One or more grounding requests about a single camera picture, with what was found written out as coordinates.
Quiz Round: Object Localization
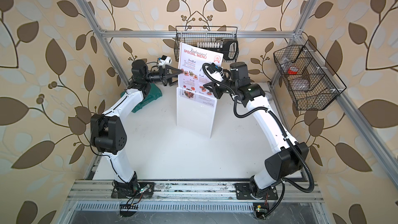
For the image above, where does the black corrugated cable conduit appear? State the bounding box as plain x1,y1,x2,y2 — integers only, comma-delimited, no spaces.
201,63,315,194

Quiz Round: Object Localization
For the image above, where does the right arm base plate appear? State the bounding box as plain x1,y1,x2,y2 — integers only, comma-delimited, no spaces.
234,182,278,200

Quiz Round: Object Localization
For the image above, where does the black socket holder set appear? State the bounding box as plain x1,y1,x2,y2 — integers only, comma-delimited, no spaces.
197,38,239,61

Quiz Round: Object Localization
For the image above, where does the aluminium mounting rail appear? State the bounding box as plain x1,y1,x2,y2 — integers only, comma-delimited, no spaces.
66,180,324,203

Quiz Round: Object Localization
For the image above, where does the clear plastic container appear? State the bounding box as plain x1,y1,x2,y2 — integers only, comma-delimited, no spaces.
290,78,311,91

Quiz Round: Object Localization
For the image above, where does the restaurant menu sheet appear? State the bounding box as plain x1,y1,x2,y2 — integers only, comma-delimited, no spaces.
178,43,223,98

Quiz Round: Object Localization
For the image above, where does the aluminium frame crossbar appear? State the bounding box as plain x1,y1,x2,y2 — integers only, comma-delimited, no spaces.
100,30,296,38

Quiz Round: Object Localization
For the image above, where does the green tool case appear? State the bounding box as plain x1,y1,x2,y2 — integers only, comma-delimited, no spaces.
132,83,163,113

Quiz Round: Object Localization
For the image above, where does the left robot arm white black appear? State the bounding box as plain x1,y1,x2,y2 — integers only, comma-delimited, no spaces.
90,56,182,194

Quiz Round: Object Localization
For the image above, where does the black wire basket wall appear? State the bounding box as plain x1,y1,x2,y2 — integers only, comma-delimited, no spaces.
174,25,238,62
273,40,347,111

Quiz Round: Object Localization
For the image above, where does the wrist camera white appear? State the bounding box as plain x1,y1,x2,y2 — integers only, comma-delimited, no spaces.
157,55,172,68
206,66,227,82

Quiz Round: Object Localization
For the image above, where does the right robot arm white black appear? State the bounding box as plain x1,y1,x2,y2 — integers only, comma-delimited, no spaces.
202,62,315,198

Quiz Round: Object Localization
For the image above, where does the black wire basket back wall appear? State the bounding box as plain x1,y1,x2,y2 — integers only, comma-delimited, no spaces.
174,25,238,62

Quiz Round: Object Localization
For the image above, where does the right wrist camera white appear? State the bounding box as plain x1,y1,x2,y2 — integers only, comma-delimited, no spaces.
206,66,227,82

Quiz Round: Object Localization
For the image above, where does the red lidded container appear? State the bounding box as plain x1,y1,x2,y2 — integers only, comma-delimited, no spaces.
287,66,300,75

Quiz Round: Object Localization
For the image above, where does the black wire basket right wall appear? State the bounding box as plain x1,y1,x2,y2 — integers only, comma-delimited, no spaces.
273,40,347,111

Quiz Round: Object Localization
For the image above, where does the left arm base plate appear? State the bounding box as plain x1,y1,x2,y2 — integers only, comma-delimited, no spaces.
111,180,155,199

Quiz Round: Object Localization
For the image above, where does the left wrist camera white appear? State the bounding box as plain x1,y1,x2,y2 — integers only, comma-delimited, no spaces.
157,55,172,68

